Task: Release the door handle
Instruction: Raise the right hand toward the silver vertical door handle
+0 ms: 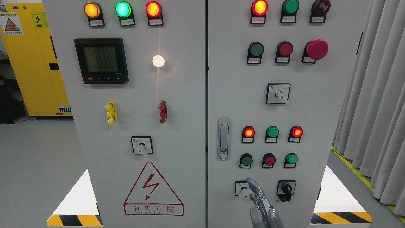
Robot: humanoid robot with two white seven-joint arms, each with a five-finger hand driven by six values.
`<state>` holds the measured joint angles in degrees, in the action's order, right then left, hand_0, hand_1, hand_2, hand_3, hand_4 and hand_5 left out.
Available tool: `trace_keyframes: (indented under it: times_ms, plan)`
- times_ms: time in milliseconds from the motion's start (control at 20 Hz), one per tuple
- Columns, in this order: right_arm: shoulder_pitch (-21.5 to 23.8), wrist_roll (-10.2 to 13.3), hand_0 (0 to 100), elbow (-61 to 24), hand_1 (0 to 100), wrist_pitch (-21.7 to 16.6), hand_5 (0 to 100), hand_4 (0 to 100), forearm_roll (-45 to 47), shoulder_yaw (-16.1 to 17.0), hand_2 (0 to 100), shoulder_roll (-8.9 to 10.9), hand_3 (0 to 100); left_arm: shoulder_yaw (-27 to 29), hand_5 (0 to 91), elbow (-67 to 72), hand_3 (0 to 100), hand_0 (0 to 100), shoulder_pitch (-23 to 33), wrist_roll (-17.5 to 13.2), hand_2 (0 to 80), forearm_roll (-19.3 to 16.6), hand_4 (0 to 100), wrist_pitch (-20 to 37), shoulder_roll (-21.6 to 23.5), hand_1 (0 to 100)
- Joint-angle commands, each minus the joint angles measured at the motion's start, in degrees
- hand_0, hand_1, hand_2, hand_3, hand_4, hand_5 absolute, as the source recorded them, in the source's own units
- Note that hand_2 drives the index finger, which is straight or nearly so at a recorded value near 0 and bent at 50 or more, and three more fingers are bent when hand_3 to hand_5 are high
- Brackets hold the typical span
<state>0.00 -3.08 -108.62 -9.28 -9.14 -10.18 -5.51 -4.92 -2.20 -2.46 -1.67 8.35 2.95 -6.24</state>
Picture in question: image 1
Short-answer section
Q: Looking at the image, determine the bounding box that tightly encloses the right grey cabinet door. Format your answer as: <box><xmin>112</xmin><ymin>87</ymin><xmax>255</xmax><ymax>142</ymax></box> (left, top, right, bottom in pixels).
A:
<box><xmin>207</xmin><ymin>0</ymin><xmax>372</xmax><ymax>228</ymax></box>

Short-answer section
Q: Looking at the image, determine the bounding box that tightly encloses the green push button upper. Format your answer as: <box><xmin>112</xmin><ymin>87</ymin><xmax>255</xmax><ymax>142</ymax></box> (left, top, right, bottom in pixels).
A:
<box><xmin>247</xmin><ymin>42</ymin><xmax>264</xmax><ymax>64</ymax></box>

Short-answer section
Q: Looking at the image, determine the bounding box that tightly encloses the yellow safety cabinet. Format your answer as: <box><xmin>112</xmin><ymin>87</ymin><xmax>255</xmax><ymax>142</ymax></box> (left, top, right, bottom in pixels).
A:
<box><xmin>1</xmin><ymin>3</ymin><xmax>72</xmax><ymax>117</ymax></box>

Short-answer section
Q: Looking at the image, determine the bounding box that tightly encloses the red lit light middle right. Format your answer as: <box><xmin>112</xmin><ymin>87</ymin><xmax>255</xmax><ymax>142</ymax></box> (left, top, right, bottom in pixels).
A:
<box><xmin>287</xmin><ymin>125</ymin><xmax>303</xmax><ymax>143</ymax></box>

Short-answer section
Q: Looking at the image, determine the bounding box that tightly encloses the left panel rotary switch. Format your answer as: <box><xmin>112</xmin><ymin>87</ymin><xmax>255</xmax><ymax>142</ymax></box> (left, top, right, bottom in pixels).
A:
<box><xmin>131</xmin><ymin>136</ymin><xmax>153</xmax><ymax>156</ymax></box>

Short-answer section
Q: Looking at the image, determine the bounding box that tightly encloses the red push button upper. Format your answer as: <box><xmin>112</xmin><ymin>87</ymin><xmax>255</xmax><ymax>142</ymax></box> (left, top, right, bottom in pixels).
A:
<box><xmin>275</xmin><ymin>41</ymin><xmax>293</xmax><ymax>64</ymax></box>

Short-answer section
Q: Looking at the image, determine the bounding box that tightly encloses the yellow terminal connector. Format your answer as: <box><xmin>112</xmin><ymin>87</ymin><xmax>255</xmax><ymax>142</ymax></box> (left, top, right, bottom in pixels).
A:
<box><xmin>105</xmin><ymin>101</ymin><xmax>117</xmax><ymax>124</ymax></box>

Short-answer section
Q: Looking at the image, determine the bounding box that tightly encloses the dark red buzzer light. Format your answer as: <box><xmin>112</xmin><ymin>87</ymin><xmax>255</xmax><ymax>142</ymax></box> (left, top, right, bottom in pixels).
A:
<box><xmin>309</xmin><ymin>0</ymin><xmax>330</xmax><ymax>23</ymax></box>

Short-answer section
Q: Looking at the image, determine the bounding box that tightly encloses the grey cabinet door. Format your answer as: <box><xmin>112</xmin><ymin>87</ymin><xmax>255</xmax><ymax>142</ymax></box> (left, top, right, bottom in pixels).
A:
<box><xmin>43</xmin><ymin>0</ymin><xmax>206</xmax><ymax>228</ymax></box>
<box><xmin>207</xmin><ymin>0</ymin><xmax>372</xmax><ymax>228</ymax></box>

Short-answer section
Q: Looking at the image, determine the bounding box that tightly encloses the red push button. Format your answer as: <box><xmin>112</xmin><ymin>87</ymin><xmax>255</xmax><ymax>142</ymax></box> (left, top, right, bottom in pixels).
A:
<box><xmin>261</xmin><ymin>153</ymin><xmax>276</xmax><ymax>168</ymax></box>
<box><xmin>275</xmin><ymin>41</ymin><xmax>293</xmax><ymax>64</ymax></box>

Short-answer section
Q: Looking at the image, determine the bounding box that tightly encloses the panel rotary switch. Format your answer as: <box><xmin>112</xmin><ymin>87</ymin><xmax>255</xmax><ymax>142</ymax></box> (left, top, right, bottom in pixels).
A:
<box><xmin>265</xmin><ymin>83</ymin><xmax>291</xmax><ymax>105</ymax></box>
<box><xmin>131</xmin><ymin>136</ymin><xmax>153</xmax><ymax>156</ymax></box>

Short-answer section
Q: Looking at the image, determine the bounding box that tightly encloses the black key selector switch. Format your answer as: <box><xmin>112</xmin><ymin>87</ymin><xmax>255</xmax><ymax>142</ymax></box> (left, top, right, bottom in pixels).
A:
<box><xmin>276</xmin><ymin>180</ymin><xmax>296</xmax><ymax>202</ymax></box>

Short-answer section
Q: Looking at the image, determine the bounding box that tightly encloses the white knob selector switch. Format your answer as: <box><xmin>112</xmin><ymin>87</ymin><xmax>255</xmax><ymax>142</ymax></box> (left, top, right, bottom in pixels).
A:
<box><xmin>234</xmin><ymin>180</ymin><xmax>252</xmax><ymax>200</ymax></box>

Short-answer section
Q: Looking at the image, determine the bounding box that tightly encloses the green push button lower right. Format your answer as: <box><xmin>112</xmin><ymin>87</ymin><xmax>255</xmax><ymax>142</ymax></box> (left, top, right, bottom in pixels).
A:
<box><xmin>283</xmin><ymin>153</ymin><xmax>298</xmax><ymax>168</ymax></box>

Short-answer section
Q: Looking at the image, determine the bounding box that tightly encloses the red lit light top right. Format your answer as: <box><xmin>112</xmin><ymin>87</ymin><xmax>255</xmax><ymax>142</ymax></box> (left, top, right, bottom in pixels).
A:
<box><xmin>250</xmin><ymin>0</ymin><xmax>269</xmax><ymax>24</ymax></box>

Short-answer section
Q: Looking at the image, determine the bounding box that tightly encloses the red lit indicator light left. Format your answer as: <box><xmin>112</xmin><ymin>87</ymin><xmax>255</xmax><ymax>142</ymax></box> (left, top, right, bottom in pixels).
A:
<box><xmin>146</xmin><ymin>1</ymin><xmax>164</xmax><ymax>26</ymax></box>

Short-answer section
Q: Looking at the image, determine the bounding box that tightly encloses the green light middle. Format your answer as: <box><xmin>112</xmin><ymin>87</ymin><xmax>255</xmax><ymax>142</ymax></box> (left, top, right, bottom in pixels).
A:
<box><xmin>265</xmin><ymin>126</ymin><xmax>280</xmax><ymax>143</ymax></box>

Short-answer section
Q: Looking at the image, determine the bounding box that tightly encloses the green push button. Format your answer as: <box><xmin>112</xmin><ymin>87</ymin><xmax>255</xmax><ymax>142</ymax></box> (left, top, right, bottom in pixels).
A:
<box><xmin>283</xmin><ymin>153</ymin><xmax>298</xmax><ymax>168</ymax></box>
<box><xmin>239</xmin><ymin>153</ymin><xmax>253</xmax><ymax>169</ymax></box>
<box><xmin>247</xmin><ymin>42</ymin><xmax>264</xmax><ymax>64</ymax></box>

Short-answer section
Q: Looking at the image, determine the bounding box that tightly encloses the silver cabinet door handle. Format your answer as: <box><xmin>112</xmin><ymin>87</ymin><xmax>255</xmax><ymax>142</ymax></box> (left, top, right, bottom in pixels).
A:
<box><xmin>217</xmin><ymin>118</ymin><xmax>231</xmax><ymax>160</ymax></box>

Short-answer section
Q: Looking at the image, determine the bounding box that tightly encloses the black digital power meter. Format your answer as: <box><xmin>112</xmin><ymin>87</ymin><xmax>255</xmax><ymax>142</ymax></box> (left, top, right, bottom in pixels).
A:
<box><xmin>75</xmin><ymin>38</ymin><xmax>129</xmax><ymax>84</ymax></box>

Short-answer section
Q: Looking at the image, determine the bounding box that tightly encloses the white lit indicator light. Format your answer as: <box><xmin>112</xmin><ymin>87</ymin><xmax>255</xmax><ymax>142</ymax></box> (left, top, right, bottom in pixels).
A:
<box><xmin>152</xmin><ymin>55</ymin><xmax>165</xmax><ymax>68</ymax></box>

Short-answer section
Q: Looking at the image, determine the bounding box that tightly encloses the grey curtain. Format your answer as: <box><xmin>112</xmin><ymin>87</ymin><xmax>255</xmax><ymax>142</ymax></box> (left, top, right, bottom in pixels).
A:
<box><xmin>334</xmin><ymin>0</ymin><xmax>405</xmax><ymax>216</ymax></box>

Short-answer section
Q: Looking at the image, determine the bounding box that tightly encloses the red terminal connector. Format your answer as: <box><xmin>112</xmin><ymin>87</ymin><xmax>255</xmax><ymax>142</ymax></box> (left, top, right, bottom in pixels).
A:
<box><xmin>159</xmin><ymin>100</ymin><xmax>168</xmax><ymax>124</ymax></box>

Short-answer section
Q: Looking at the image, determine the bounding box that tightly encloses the green push button lower left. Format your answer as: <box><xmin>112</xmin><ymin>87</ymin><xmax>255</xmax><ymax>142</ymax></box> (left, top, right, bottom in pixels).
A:
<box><xmin>239</xmin><ymin>153</ymin><xmax>253</xmax><ymax>169</ymax></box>

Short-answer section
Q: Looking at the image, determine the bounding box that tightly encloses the red emergency stop button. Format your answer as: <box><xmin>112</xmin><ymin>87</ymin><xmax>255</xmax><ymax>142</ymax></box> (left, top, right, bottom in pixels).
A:
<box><xmin>301</xmin><ymin>39</ymin><xmax>329</xmax><ymax>64</ymax></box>

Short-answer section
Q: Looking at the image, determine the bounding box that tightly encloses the red lit light middle left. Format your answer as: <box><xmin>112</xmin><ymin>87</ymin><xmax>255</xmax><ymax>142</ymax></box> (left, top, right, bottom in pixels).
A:
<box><xmin>241</xmin><ymin>126</ymin><xmax>255</xmax><ymax>143</ymax></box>

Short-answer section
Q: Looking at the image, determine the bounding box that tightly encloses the left grey cabinet door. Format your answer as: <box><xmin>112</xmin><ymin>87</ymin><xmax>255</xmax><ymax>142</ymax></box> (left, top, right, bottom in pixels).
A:
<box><xmin>43</xmin><ymin>0</ymin><xmax>206</xmax><ymax>228</ymax></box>

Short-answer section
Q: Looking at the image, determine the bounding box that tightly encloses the amber indicator light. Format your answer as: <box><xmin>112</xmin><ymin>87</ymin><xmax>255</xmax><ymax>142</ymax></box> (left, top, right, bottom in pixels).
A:
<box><xmin>84</xmin><ymin>2</ymin><xmax>105</xmax><ymax>27</ymax></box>

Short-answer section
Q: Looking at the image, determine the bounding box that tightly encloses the right panel rotary switch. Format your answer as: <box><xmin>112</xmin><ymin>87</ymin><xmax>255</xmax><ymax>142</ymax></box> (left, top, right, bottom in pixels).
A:
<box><xmin>265</xmin><ymin>83</ymin><xmax>291</xmax><ymax>105</ymax></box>

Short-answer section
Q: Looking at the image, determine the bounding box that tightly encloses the red electrical hazard sticker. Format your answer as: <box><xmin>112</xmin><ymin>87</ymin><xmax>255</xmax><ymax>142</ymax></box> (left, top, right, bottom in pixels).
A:
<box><xmin>123</xmin><ymin>162</ymin><xmax>184</xmax><ymax>216</ymax></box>

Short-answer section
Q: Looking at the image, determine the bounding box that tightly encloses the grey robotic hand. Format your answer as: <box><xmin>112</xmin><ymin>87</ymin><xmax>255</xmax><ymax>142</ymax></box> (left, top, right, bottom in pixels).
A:
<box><xmin>246</xmin><ymin>177</ymin><xmax>284</xmax><ymax>228</ymax></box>

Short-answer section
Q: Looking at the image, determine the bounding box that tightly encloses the green unlit light top right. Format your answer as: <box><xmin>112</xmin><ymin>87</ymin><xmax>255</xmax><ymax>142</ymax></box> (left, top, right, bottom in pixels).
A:
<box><xmin>280</xmin><ymin>0</ymin><xmax>299</xmax><ymax>23</ymax></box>

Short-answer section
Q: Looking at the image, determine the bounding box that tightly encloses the red push button lower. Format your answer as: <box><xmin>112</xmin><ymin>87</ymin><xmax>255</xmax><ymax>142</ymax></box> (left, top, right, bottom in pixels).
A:
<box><xmin>261</xmin><ymin>153</ymin><xmax>276</xmax><ymax>168</ymax></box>

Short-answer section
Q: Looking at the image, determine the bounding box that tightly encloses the green lit indicator light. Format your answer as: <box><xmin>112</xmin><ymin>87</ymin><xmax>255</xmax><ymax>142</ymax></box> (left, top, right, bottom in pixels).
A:
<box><xmin>115</xmin><ymin>1</ymin><xmax>136</xmax><ymax>27</ymax></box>

